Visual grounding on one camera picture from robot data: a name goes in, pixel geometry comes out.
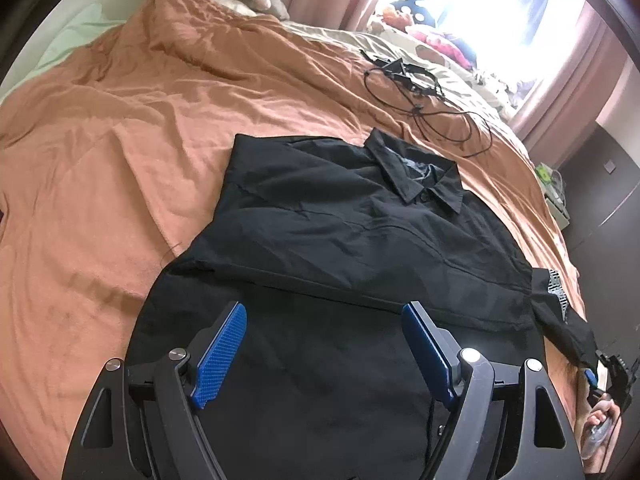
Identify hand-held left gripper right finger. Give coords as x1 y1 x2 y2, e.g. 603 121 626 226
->
402 302 584 480

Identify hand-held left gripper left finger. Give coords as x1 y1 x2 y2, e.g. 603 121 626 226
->
62 302 247 480

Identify black collared shirt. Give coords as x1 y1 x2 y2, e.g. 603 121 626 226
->
120 129 601 480

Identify person's right hand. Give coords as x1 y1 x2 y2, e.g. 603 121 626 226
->
582 392 623 461

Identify white nightstand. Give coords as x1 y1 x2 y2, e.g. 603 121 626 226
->
535 162 573 231

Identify orange blanket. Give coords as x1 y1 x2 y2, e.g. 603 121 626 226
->
0 0 588 461

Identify pink plush toy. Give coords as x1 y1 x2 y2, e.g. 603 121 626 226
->
407 27 473 68

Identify beige bed sheet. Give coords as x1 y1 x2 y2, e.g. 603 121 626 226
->
215 0 521 121

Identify orange plush toy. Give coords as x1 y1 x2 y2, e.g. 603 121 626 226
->
380 4 416 28

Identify light green sheet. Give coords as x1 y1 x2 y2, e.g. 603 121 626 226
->
0 0 126 106

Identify white charger cables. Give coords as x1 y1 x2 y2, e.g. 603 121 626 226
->
549 170 569 207

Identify black cable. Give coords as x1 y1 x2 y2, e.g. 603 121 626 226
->
365 67 493 158

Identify black strap device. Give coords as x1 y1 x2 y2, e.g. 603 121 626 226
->
360 49 443 97

